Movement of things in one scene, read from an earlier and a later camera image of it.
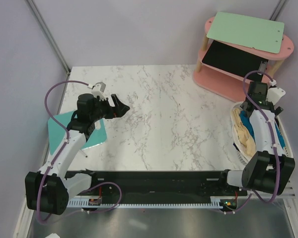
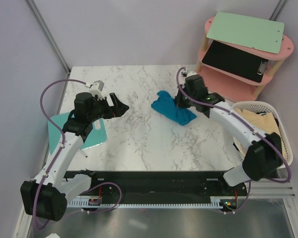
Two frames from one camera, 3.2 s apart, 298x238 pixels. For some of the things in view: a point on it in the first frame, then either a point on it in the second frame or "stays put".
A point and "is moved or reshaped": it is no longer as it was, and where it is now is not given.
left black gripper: x=119 y=111 stays put
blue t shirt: x=247 y=121 is moved or reshaped
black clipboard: x=233 y=60 stays put
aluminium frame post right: x=277 y=11 stays put
